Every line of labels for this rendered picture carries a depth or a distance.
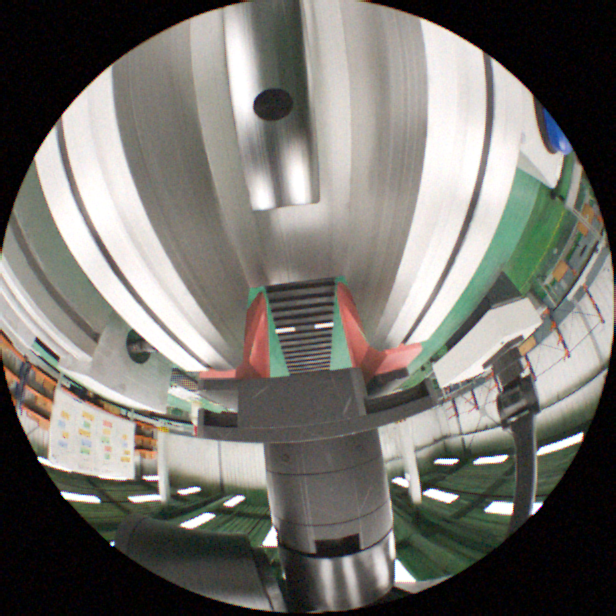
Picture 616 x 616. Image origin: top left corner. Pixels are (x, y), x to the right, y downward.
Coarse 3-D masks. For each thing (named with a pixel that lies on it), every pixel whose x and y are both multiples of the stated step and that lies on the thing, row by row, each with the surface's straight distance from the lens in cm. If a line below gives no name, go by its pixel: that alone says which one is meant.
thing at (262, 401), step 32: (256, 320) 11; (256, 352) 13; (224, 384) 8; (256, 384) 7; (288, 384) 7; (320, 384) 7; (352, 384) 7; (256, 416) 7; (288, 416) 7; (320, 416) 7; (352, 416) 7
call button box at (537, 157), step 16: (528, 96) 12; (528, 112) 12; (528, 128) 12; (544, 128) 13; (528, 144) 12; (544, 144) 14; (528, 160) 13; (544, 160) 14; (560, 160) 17; (544, 176) 15
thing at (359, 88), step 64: (256, 0) 7; (320, 0) 9; (128, 64) 5; (192, 64) 8; (256, 64) 6; (320, 64) 7; (384, 64) 5; (448, 64) 4; (64, 128) 5; (128, 128) 4; (192, 128) 6; (256, 128) 5; (320, 128) 7; (384, 128) 5; (448, 128) 3; (512, 128) 5; (64, 192) 5; (128, 192) 4; (192, 192) 5; (256, 192) 5; (320, 192) 7; (384, 192) 5; (448, 192) 4; (128, 256) 4; (192, 256) 5; (256, 256) 8; (320, 256) 8; (384, 256) 5; (448, 256) 4; (128, 320) 6; (192, 320) 5; (384, 320) 5
